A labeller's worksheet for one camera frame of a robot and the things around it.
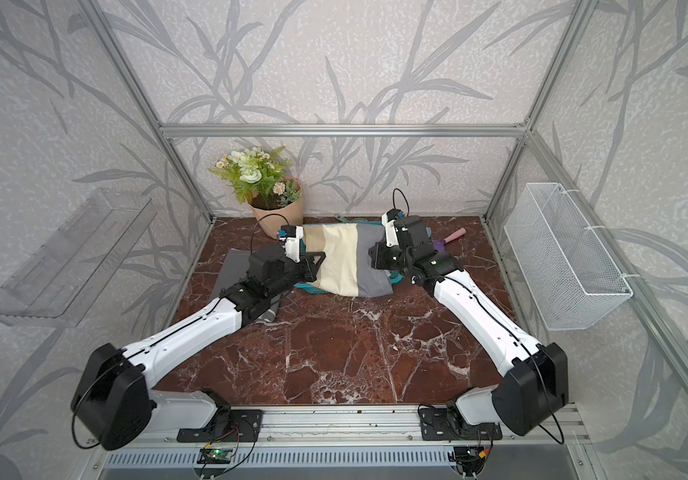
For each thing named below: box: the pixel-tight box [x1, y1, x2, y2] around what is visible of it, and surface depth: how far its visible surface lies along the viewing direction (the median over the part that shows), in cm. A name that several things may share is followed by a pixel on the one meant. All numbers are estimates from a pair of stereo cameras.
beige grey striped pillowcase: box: [303, 223, 394, 298], surface depth 82 cm
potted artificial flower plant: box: [208, 146, 303, 239], surface depth 95 cm
